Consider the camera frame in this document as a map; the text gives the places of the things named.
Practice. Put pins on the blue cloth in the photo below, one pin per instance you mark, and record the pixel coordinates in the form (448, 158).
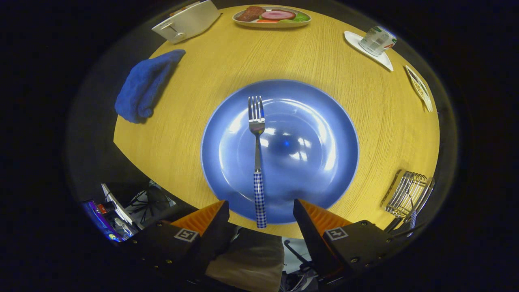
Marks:
(142, 89)

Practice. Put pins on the white flat device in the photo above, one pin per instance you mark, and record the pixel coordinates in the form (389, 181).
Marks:
(117, 205)

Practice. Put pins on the green lettuce leaf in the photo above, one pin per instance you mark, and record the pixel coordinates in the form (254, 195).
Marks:
(302, 17)

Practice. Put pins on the red tomato slice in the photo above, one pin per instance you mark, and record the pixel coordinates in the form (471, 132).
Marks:
(267, 21)

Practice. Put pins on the small drink bottle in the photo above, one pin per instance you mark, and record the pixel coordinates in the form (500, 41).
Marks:
(377, 40)

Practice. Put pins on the toast slice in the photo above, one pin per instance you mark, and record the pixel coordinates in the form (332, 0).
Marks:
(184, 8)

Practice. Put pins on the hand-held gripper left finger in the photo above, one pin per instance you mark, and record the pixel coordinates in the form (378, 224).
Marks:
(211, 239)

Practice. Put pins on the blue plate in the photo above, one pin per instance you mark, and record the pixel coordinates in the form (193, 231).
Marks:
(308, 121)

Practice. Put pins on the person's khaki trousers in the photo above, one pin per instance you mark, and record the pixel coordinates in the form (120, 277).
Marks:
(247, 259)

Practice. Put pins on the lit purple screen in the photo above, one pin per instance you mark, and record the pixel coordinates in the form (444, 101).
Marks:
(97, 219)

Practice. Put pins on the green-rimmed food plate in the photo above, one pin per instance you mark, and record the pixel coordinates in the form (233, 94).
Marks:
(271, 24)

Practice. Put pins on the brown meat patty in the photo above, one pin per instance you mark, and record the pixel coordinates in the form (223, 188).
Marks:
(250, 13)

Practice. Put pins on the white square coaster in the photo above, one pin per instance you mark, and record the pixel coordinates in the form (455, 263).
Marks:
(357, 42)

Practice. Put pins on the pink ham slice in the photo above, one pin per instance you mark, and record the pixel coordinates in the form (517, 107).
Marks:
(277, 15)

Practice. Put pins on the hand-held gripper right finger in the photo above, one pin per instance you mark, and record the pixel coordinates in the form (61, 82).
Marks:
(312, 239)

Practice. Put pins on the white toaster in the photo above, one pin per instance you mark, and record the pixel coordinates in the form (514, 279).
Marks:
(190, 24)

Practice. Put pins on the white divided seasoning dish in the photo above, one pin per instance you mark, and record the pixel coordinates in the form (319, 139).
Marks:
(419, 89)

